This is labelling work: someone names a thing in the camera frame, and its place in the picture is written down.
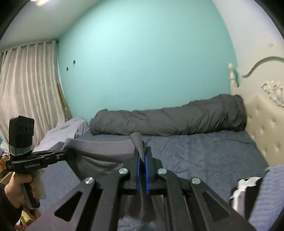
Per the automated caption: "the grey garment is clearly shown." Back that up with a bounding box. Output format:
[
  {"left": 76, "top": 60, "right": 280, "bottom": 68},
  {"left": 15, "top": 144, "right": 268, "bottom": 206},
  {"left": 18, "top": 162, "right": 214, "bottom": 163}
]
[{"left": 63, "top": 133, "right": 166, "bottom": 230}]

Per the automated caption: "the person's left forearm sleeve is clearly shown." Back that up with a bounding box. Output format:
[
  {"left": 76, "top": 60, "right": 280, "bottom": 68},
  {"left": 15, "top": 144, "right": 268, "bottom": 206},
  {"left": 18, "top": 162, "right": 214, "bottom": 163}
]
[{"left": 0, "top": 184, "right": 23, "bottom": 231}]

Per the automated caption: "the stack of folded clothes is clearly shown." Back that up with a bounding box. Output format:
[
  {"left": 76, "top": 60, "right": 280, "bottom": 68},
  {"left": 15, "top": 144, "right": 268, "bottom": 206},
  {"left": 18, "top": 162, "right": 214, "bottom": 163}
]
[{"left": 229, "top": 177, "right": 262, "bottom": 220}]

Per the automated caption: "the person's left hand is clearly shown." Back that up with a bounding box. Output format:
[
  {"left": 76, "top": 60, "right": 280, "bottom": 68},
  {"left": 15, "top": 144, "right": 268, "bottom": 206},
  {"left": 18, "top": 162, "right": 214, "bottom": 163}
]
[{"left": 4, "top": 172, "right": 46, "bottom": 209}]

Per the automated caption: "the light grey cloth bedside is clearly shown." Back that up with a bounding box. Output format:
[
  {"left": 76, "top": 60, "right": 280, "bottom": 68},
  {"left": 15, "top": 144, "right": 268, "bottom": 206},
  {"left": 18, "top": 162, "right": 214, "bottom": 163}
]
[{"left": 34, "top": 117, "right": 89, "bottom": 152}]

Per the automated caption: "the beige striped curtain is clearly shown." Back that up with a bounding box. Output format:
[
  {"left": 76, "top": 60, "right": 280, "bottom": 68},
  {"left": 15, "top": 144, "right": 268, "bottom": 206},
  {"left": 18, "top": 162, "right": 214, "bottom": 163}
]
[{"left": 1, "top": 40, "right": 66, "bottom": 145}]

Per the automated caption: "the dark grey rolled duvet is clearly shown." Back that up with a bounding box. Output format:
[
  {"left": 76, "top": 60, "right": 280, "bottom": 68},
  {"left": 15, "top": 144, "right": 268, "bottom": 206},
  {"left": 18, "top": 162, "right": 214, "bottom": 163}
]
[{"left": 89, "top": 94, "right": 247, "bottom": 136}]

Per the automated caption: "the cream tufted headboard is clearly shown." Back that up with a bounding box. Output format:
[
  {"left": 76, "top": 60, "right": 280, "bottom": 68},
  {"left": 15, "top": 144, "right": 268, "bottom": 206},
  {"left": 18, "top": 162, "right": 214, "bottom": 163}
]
[{"left": 228, "top": 44, "right": 284, "bottom": 167}]

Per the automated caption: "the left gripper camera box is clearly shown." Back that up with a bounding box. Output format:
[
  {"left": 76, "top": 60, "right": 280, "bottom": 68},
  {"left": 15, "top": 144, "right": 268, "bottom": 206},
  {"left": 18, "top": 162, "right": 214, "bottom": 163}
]
[{"left": 9, "top": 115, "right": 35, "bottom": 156}]

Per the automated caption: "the wooden stick by wall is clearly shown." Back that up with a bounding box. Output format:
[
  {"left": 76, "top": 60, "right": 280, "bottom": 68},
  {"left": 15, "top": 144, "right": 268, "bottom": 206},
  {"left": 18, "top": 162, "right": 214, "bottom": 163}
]
[{"left": 57, "top": 82, "right": 73, "bottom": 121}]

